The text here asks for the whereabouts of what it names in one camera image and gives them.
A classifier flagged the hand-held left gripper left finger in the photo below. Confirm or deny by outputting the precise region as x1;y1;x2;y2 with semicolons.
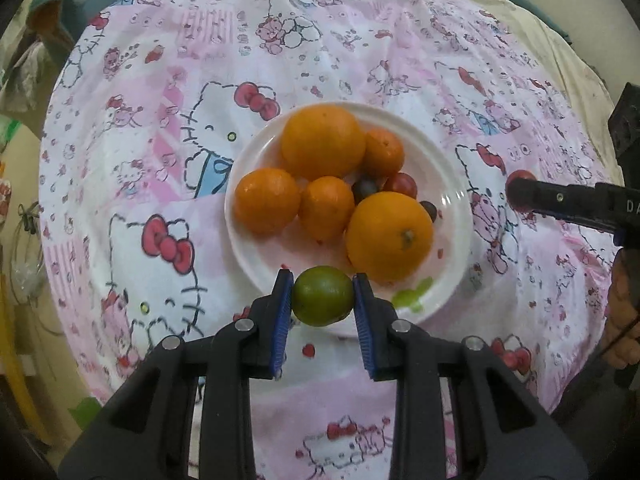
57;268;296;480

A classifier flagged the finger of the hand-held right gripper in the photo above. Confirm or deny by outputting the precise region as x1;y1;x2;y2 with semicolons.
506;178;640;247

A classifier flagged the dark plum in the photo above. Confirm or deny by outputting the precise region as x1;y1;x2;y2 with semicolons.
352;177;380;201

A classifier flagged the small mandarin orange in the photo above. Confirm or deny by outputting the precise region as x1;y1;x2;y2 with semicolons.
362;129;405;177

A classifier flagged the green lime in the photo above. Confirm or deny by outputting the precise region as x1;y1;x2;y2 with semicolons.
291;265;355;327

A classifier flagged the white strawberry-print plate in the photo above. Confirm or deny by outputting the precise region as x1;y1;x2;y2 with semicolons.
223;101;474;338

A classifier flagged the person's right hand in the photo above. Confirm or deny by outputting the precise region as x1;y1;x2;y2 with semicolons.
600;247;640;372

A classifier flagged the red cherry tomato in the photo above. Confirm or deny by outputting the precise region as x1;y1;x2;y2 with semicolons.
504;169;539;214
383;172;419;200

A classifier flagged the large orange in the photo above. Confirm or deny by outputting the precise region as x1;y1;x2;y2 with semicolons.
345;191;435;284
280;104;367;181

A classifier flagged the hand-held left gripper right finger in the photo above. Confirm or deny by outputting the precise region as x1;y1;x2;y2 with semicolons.
351;272;591;480

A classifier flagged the blue cushion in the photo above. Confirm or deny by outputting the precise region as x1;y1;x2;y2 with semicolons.
27;0;137;48

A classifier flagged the pink cartoon printed blanket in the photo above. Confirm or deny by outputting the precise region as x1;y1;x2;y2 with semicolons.
37;0;627;480

